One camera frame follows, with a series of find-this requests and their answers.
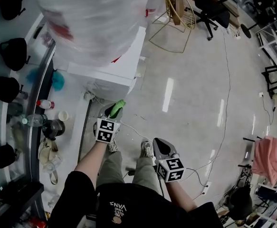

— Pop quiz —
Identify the clear plastic bottle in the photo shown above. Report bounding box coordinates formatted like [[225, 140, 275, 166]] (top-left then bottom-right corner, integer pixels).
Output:
[[21, 114, 48, 127]]

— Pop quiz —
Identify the teal scrub ball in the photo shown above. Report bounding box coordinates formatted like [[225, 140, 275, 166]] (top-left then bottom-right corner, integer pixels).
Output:
[[51, 70, 66, 91]]

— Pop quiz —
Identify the black round stand base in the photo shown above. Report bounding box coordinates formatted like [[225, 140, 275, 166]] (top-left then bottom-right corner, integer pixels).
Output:
[[240, 20, 262, 38]]

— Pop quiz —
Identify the person's leg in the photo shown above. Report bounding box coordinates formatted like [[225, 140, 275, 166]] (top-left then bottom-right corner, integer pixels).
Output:
[[131, 157, 162, 194], [96, 151, 125, 194]]

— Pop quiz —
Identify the pink cloth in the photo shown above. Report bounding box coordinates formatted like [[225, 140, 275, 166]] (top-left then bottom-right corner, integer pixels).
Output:
[[251, 136, 277, 186]]

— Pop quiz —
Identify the person's left forearm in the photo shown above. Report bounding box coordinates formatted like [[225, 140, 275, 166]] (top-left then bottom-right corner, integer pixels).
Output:
[[74, 140, 114, 190]]

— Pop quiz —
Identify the clear wrapped water jug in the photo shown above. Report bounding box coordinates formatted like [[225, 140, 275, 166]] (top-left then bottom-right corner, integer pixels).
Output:
[[26, 0, 153, 67]]

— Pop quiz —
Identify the black backpack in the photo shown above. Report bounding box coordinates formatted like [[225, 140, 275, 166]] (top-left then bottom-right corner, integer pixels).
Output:
[[228, 186, 253, 219]]

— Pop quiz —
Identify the green cup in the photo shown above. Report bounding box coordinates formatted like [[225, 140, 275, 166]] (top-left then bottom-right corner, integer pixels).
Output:
[[109, 99, 126, 118]]

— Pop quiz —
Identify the brown paper bag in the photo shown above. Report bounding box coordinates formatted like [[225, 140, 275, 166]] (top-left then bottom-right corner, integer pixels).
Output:
[[170, 0, 185, 26]]

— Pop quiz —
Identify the black office chair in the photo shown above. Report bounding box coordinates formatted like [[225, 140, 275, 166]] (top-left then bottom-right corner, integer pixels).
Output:
[[184, 0, 239, 41]]

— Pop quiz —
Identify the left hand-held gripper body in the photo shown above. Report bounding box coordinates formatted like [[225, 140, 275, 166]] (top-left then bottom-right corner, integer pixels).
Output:
[[93, 117, 121, 143]]

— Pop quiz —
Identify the white metal frame rack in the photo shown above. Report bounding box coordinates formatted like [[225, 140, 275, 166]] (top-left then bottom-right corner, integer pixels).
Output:
[[256, 20, 277, 64]]

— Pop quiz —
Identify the person's right forearm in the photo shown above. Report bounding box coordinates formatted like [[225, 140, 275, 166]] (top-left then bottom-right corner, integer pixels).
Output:
[[164, 180, 198, 211]]

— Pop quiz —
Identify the dark glass jar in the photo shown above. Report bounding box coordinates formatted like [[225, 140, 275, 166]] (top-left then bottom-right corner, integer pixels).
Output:
[[42, 119, 66, 141]]

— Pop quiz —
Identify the white bottle with red cap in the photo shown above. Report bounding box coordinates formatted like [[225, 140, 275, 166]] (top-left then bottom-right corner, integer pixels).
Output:
[[36, 99, 55, 110]]

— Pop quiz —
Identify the person's right shoe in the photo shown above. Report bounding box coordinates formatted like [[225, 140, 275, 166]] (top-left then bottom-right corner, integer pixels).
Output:
[[141, 141, 154, 158]]

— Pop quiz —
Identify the beige tote bag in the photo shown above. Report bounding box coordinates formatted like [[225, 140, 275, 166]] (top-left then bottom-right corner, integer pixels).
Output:
[[38, 138, 63, 185]]

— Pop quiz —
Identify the person's shoe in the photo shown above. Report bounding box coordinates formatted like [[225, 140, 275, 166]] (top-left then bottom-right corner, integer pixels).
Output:
[[141, 141, 154, 158], [107, 140, 119, 153]]

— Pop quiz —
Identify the person's right leg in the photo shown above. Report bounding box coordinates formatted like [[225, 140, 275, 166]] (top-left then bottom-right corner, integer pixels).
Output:
[[131, 157, 162, 194]]

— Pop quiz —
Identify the black clothes rack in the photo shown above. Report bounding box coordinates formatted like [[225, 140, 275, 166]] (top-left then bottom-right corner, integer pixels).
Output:
[[238, 136, 264, 169]]

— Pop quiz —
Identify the white power strip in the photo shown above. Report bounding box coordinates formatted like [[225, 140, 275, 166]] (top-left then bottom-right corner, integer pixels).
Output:
[[225, 27, 242, 40]]

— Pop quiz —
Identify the white paper cup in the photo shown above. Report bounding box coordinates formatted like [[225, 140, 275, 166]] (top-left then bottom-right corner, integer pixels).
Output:
[[58, 110, 69, 122]]

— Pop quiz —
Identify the person's left leg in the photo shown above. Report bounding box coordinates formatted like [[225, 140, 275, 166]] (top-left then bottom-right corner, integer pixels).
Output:
[[96, 151, 125, 194]]

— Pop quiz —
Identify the red packet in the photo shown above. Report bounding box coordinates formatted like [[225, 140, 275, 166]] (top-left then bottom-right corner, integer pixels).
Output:
[[29, 218, 46, 228]]

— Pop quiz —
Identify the person's black shirt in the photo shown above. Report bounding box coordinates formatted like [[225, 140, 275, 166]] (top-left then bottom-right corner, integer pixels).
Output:
[[48, 171, 224, 228]]

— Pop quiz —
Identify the person's left shoe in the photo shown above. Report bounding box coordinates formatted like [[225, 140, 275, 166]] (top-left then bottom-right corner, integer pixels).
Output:
[[107, 140, 119, 153]]

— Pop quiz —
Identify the gold wire chair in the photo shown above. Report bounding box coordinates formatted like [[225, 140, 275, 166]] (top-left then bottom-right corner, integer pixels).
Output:
[[149, 0, 196, 54]]

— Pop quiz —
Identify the white water dispenser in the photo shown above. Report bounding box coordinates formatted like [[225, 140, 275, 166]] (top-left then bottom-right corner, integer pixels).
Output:
[[54, 26, 146, 102]]

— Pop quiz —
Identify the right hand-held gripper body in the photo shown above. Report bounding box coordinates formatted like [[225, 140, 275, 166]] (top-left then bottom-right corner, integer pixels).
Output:
[[154, 152, 185, 183]]

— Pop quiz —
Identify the black metal frame table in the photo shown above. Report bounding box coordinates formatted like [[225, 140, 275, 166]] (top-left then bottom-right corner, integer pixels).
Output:
[[261, 64, 277, 99]]

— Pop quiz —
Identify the group of black wall bags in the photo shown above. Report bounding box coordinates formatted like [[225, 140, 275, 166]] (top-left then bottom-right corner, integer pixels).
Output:
[[0, 0, 31, 170]]

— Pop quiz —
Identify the white floor cable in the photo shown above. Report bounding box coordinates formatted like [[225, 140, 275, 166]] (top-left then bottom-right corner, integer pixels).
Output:
[[119, 120, 153, 142]]

